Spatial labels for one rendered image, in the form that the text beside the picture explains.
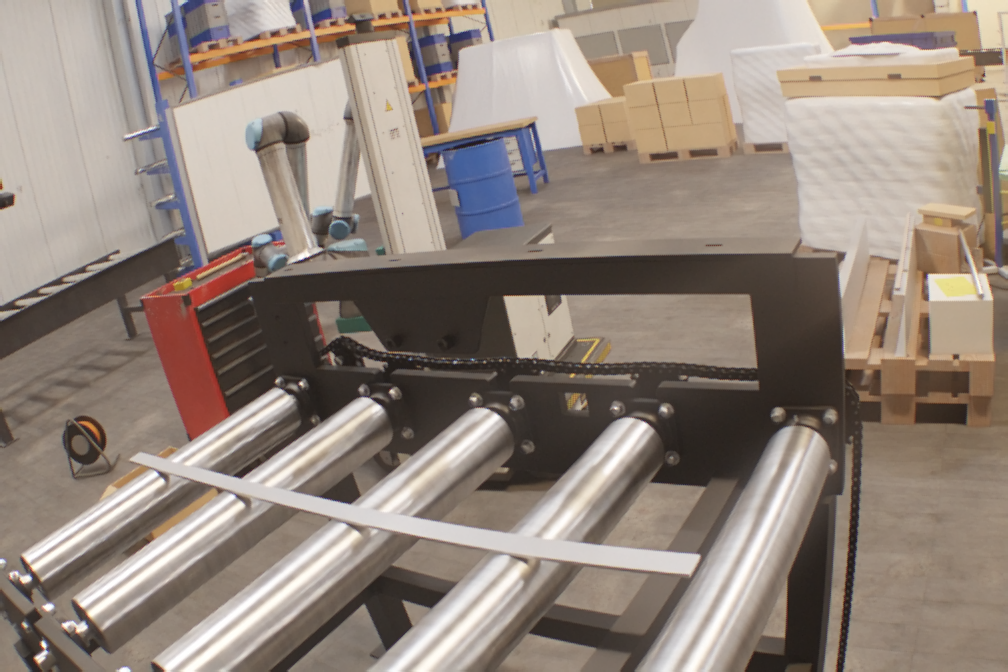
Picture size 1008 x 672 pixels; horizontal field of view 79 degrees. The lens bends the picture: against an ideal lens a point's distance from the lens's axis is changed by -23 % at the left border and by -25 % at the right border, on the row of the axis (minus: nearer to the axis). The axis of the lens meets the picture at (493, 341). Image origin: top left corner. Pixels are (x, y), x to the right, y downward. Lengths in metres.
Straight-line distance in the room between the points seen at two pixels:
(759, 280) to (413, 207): 2.08
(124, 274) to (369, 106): 4.06
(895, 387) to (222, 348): 2.79
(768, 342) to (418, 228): 2.08
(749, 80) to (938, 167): 5.39
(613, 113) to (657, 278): 10.03
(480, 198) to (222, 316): 3.82
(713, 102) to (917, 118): 5.46
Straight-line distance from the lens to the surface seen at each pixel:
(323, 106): 6.12
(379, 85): 3.00
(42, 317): 6.23
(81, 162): 11.96
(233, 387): 3.50
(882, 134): 4.34
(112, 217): 12.09
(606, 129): 11.30
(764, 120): 9.43
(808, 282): 1.15
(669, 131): 9.61
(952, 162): 4.36
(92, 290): 6.45
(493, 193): 6.83
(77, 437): 4.51
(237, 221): 5.91
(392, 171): 2.97
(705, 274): 1.19
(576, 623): 1.75
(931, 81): 4.24
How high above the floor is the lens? 1.49
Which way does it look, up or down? 19 degrees down
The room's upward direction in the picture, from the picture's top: 13 degrees counter-clockwise
